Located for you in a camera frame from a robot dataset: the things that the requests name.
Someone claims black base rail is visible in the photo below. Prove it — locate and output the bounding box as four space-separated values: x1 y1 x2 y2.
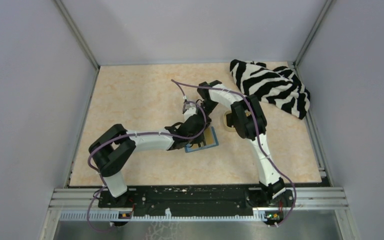
98 184 294 217

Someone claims purple cable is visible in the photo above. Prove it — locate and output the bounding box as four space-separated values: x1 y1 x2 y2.
86 100 209 233
171 78 298 228

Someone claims white slotted cable duct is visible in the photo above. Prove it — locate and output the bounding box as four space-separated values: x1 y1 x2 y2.
59 210 268 222

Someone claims zebra striped cloth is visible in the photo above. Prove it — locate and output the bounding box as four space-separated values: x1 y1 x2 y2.
229 59 311 120

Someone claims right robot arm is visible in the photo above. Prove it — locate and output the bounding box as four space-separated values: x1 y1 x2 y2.
197 80 286 206

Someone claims blue leather card holder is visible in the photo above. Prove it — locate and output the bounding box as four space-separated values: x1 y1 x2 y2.
184 126 219 153

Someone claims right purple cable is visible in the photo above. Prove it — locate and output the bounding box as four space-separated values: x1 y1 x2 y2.
171 78 298 228

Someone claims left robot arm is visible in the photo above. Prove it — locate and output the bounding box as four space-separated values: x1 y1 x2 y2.
88 113 211 207

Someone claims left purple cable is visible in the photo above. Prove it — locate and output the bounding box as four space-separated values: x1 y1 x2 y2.
86 100 209 233

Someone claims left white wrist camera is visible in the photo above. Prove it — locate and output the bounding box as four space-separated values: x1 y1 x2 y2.
182 100 198 122

